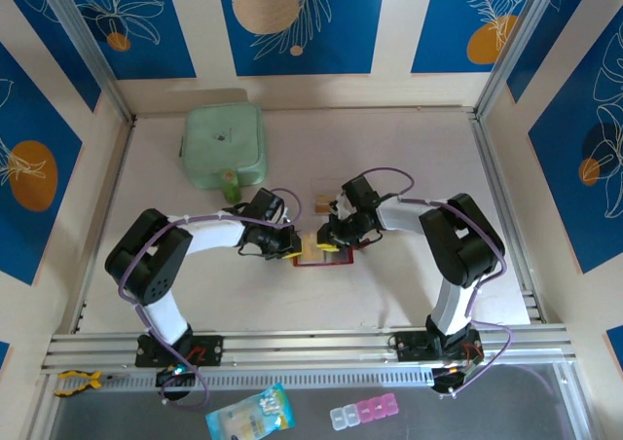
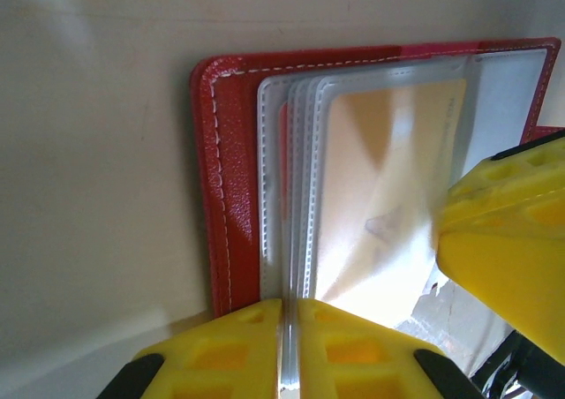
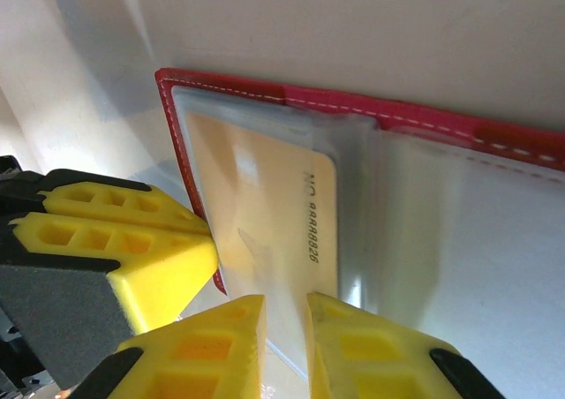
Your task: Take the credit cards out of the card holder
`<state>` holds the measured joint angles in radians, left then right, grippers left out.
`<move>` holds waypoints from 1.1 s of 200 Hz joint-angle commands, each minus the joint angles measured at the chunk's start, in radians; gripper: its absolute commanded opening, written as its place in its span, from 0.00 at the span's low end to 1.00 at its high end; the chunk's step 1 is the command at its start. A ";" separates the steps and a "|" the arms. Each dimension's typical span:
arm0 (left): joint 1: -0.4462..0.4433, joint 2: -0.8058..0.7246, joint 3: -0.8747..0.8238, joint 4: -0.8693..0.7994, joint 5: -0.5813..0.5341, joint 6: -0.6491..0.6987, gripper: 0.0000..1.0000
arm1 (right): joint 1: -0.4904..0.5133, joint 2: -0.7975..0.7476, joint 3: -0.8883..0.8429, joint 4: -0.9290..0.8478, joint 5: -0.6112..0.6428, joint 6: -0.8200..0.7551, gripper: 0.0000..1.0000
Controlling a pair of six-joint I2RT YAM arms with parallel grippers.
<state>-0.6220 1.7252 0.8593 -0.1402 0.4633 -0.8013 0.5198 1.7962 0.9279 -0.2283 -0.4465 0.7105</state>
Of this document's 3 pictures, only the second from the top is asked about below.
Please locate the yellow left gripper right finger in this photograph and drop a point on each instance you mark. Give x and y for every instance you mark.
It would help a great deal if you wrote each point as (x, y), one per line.
(362, 363)

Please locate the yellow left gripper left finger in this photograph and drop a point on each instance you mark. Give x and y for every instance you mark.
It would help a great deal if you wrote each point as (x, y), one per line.
(212, 363)

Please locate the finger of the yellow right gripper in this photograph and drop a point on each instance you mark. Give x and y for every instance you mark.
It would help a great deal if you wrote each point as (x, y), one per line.
(507, 266)
(516, 169)

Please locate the gold credit card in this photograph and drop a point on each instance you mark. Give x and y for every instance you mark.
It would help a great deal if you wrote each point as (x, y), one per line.
(397, 152)

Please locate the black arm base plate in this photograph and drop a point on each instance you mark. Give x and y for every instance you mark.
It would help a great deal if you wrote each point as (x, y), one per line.
(529, 372)

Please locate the red leather card holder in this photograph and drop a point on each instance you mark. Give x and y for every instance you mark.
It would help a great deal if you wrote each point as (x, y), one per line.
(234, 174)

